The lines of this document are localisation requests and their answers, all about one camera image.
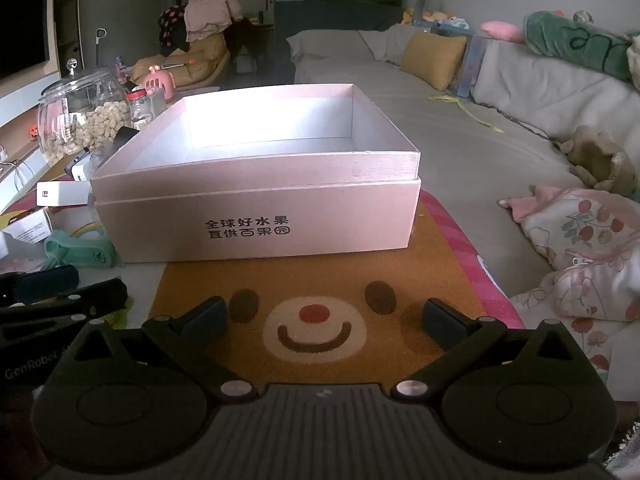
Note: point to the pink plush toy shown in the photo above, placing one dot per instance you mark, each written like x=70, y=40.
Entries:
x=502, y=31

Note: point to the colourful cartoon play mat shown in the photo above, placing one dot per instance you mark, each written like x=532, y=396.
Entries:
x=320, y=290

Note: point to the teal tape dispenser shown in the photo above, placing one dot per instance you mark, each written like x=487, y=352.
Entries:
x=75, y=250

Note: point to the white wooden media cabinet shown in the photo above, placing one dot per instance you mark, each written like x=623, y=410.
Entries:
x=15, y=160

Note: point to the small red-lidded jar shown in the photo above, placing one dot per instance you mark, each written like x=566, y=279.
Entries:
x=141, y=109

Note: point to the green plush toy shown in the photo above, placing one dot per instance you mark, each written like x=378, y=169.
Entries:
x=575, y=40

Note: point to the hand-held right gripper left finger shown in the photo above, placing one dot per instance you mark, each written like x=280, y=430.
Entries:
x=206, y=319

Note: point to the floral pink blanket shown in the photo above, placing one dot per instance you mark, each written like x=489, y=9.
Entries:
x=580, y=260

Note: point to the pink plastic toy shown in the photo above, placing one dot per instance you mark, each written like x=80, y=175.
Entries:
x=160, y=82

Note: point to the yellow cushion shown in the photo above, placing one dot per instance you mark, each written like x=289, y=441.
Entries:
x=434, y=60

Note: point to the yellow beanbag chair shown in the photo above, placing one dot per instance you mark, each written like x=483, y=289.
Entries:
x=200, y=62

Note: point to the white printed carton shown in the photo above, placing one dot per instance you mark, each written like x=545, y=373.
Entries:
x=25, y=230

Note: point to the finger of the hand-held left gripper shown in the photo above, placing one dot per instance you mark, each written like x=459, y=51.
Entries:
x=47, y=282
x=95, y=296

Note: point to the brown plush toy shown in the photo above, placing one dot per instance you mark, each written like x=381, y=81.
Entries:
x=597, y=160

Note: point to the pink cardboard box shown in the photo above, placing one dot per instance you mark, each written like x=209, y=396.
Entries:
x=260, y=220

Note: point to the white power adapter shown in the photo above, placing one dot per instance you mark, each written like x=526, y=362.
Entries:
x=62, y=193

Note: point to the glass jar of nuts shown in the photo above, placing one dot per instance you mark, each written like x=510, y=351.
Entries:
x=82, y=120

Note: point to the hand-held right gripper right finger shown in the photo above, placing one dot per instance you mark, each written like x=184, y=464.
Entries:
x=444, y=322

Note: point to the pink clothes pile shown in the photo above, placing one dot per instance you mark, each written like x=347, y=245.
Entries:
x=207, y=17

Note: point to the grey sofa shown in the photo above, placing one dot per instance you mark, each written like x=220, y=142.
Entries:
x=450, y=125

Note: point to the black television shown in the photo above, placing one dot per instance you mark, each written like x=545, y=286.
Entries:
x=22, y=20

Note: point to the small orange pumpkin figure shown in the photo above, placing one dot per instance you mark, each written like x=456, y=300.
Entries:
x=33, y=132

